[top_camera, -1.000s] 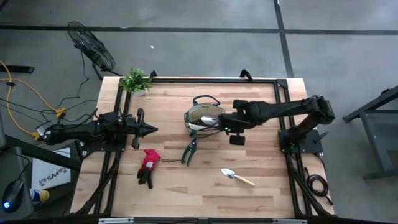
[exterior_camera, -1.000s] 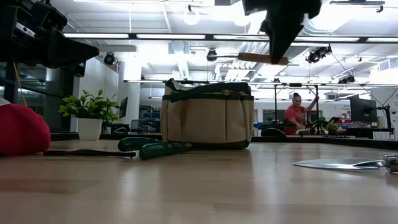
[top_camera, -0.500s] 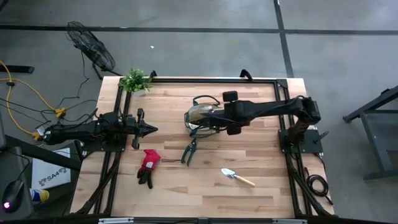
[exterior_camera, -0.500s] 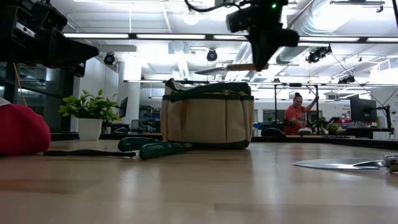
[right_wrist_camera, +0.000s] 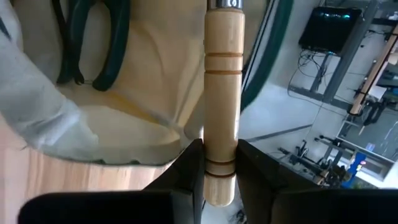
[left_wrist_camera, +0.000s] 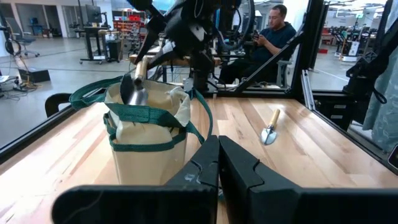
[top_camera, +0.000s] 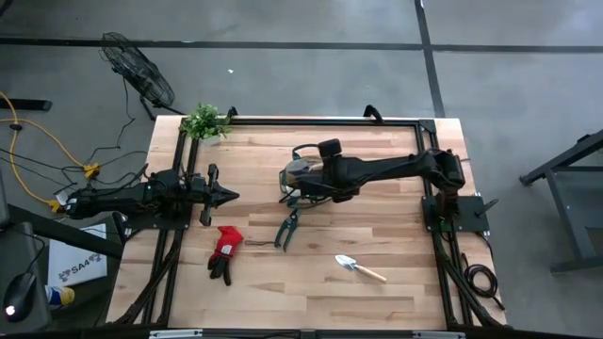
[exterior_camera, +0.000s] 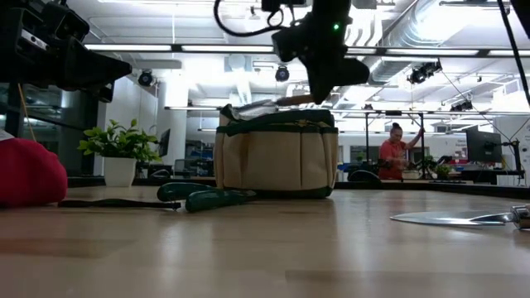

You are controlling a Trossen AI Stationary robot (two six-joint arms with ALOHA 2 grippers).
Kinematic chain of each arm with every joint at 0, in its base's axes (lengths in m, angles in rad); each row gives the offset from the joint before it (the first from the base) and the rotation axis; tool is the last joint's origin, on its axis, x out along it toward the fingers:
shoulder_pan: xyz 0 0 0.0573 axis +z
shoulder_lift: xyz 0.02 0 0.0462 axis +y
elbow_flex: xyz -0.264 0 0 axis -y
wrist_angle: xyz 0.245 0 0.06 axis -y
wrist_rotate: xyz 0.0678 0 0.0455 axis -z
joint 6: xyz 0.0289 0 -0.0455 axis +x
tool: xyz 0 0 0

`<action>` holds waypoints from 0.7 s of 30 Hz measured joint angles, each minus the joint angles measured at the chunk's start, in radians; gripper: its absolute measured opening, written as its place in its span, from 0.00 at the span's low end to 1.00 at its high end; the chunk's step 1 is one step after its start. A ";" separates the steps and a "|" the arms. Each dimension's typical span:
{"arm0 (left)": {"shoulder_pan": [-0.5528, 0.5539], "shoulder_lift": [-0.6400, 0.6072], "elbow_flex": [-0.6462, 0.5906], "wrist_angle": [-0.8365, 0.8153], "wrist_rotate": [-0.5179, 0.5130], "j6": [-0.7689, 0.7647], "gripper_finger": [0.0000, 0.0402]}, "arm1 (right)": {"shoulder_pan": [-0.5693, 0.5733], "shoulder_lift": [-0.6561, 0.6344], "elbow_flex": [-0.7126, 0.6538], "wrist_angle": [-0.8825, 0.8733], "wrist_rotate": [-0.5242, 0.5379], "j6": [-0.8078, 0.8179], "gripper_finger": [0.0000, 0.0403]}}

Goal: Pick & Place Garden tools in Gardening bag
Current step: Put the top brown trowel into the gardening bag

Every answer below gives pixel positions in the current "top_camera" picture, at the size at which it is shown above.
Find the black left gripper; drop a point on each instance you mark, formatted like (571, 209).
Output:
(207, 193)

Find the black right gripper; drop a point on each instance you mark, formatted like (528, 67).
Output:
(330, 181)

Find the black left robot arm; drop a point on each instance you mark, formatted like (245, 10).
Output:
(122, 198)

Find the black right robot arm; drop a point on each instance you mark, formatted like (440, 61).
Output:
(391, 167)

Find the red black gardening glove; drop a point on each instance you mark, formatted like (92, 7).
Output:
(228, 240)

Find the green plant white pot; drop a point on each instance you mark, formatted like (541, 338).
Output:
(205, 122)

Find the black floor fan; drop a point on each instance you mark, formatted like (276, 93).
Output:
(141, 73)

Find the white printed cardboard box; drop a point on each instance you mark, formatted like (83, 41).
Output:
(77, 254)

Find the blue yellow small object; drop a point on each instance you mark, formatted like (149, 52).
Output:
(63, 295)

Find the black computer mouse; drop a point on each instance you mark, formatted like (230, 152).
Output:
(20, 296)

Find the black metal side stand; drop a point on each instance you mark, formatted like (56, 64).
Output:
(575, 221)

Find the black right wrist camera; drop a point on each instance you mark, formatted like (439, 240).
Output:
(330, 148)

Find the black aluminium table frame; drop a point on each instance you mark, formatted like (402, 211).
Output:
(330, 121)

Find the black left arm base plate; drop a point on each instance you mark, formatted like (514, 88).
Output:
(160, 223)

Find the black frame clamp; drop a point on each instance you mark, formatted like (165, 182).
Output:
(231, 112)
(373, 113)

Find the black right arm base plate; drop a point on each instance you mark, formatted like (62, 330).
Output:
(471, 212)

